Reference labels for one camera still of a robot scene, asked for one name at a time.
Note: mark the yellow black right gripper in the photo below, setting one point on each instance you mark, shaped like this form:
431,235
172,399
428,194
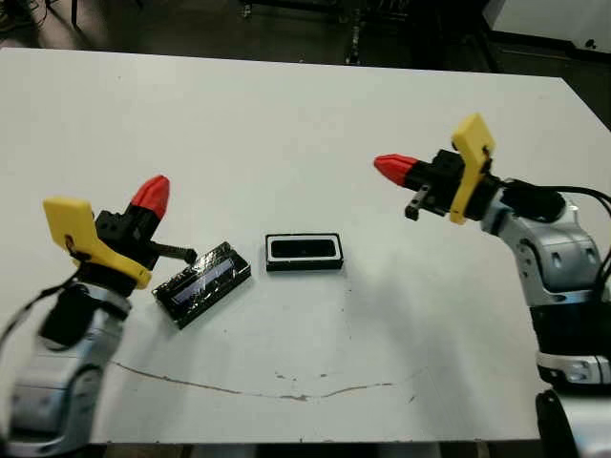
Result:
470,157

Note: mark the black box lid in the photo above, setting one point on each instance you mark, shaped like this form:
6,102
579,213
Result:
205,286

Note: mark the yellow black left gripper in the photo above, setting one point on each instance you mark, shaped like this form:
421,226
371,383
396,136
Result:
76,224

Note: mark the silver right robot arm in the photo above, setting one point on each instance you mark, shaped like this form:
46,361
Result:
558,257

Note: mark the metal stand post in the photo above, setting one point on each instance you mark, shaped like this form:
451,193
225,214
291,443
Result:
353,45

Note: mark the white cabinet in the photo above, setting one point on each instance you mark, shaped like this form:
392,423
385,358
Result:
549,16

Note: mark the small black camera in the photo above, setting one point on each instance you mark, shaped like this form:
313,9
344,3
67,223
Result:
303,249

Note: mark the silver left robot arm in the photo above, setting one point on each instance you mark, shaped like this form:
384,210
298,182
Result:
62,381

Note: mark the black box base white lining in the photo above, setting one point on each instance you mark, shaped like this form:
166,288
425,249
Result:
305,266

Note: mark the black wheeled cart frame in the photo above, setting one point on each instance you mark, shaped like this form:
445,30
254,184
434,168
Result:
246,12

